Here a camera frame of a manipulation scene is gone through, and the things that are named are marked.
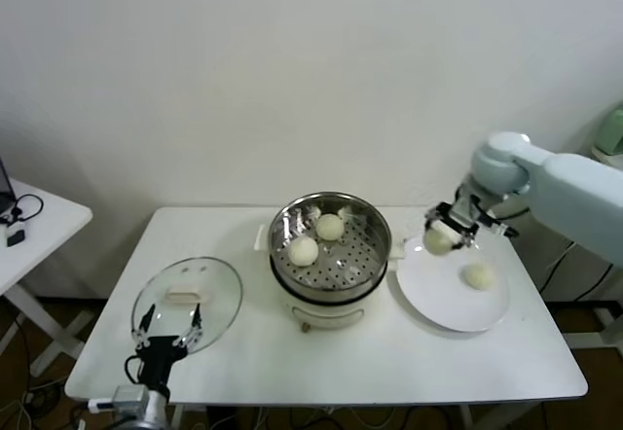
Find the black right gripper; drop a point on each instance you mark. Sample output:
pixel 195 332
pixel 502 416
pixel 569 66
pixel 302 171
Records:
pixel 479 213

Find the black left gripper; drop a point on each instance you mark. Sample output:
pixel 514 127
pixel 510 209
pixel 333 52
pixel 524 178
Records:
pixel 158 354

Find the white steamed baozi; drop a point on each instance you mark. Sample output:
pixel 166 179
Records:
pixel 329 228
pixel 479 276
pixel 303 252
pixel 438 244

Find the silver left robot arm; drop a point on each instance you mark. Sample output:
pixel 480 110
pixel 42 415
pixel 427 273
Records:
pixel 156 408

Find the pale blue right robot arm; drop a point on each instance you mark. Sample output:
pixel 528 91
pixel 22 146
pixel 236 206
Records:
pixel 574 191

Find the stainless steel steamer basket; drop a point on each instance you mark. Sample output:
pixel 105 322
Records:
pixel 360 264

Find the round glass pot lid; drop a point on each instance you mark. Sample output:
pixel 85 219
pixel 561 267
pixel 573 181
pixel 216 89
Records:
pixel 219 284

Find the white round plate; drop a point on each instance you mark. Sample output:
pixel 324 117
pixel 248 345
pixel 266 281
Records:
pixel 438 298

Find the white electric cooker base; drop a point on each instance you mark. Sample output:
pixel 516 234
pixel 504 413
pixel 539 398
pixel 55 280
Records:
pixel 321 315

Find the white side table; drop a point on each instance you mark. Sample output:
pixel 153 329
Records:
pixel 48 225

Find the small black adapter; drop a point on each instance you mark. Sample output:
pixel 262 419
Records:
pixel 15 239

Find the small white adapter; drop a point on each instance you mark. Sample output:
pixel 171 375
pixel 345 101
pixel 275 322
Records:
pixel 18 226

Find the pale green appliance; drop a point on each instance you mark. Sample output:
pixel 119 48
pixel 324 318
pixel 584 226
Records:
pixel 611 131

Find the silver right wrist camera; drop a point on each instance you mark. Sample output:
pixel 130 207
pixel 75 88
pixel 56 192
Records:
pixel 458 217

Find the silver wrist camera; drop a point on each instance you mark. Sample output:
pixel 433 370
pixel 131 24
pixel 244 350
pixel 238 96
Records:
pixel 130 397
pixel 458 217

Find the white right camera plug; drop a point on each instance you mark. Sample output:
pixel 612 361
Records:
pixel 501 228

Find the white camera plug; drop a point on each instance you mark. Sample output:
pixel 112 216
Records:
pixel 501 228
pixel 99 405

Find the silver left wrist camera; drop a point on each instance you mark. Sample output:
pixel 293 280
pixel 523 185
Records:
pixel 130 397

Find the white left camera plug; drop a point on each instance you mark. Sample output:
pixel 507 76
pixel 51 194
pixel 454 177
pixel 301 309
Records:
pixel 99 405

